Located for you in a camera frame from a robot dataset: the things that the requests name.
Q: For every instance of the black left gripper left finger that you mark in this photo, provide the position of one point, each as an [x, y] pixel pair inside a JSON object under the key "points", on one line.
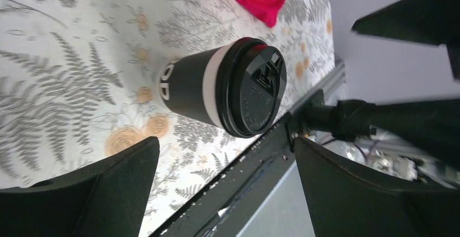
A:
{"points": [[105, 198]]}

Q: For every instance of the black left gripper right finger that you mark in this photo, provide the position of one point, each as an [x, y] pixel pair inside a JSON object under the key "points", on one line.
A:
{"points": [[346, 198]]}

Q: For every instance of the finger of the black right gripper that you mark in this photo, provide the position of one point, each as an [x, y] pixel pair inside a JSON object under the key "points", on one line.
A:
{"points": [[432, 22]]}

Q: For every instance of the black paper coffee cup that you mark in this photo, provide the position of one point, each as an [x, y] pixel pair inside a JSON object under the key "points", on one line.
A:
{"points": [[187, 86]]}

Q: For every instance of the black plastic cup lid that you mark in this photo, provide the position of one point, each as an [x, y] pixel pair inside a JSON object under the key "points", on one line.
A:
{"points": [[250, 84]]}

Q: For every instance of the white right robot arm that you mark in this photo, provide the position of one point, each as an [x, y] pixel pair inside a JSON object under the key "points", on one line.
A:
{"points": [[429, 125]]}

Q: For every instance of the floral table mat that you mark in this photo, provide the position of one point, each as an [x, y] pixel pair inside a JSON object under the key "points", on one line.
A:
{"points": [[78, 84]]}

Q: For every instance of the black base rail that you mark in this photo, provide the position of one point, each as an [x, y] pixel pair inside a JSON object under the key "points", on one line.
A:
{"points": [[224, 205]]}

